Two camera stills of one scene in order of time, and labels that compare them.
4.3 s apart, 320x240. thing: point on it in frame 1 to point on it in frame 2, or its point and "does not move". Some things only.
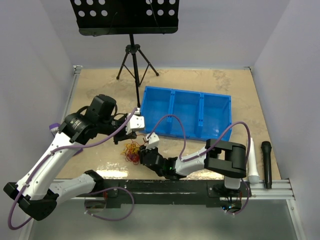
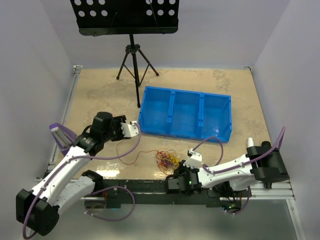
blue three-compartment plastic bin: [205, 115] does not move
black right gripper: [143, 151] to [180, 167]
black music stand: [127, 17] does not move
